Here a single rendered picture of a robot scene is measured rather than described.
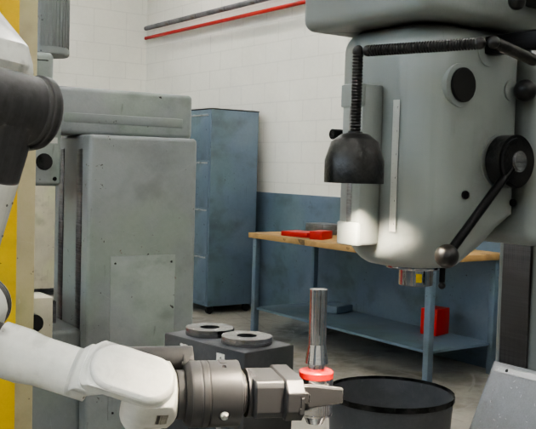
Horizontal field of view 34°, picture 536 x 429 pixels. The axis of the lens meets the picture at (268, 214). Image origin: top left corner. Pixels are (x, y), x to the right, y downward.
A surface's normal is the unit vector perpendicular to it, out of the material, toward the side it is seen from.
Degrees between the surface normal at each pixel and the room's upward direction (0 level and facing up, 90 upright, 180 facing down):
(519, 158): 90
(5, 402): 90
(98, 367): 52
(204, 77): 90
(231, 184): 90
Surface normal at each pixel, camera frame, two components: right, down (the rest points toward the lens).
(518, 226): -0.82, 0.00
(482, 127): 0.58, 0.06
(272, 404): 0.22, 0.06
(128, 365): 0.19, -0.58
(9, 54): 0.74, -0.19
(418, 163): -0.26, 0.04
